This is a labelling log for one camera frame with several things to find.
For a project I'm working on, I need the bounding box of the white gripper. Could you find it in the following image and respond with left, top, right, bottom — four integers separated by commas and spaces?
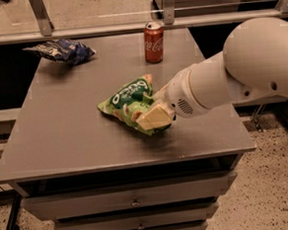
135, 67, 208, 129

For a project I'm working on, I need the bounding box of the green rice chip bag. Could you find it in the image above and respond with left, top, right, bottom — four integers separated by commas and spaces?
95, 72, 173, 140

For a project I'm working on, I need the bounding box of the red coke can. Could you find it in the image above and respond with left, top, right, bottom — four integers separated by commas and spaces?
144, 22, 164, 63

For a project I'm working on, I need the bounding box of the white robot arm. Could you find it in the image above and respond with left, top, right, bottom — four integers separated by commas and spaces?
136, 17, 288, 129

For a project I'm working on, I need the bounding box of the blue chip bag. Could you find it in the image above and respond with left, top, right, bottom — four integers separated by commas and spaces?
24, 39, 96, 65

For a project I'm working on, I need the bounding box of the grey drawer cabinet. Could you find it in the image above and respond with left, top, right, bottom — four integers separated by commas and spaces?
0, 29, 254, 223

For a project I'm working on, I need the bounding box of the middle grey drawer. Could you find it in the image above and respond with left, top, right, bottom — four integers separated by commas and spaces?
55, 202, 219, 230

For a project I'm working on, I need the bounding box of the top grey drawer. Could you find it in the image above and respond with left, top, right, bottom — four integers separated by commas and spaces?
23, 170, 236, 220

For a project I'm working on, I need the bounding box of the black table leg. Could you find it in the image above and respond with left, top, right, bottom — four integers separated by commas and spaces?
4, 191, 22, 230

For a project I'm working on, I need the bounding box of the grey metal railing frame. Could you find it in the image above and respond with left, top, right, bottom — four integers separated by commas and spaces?
0, 0, 288, 44

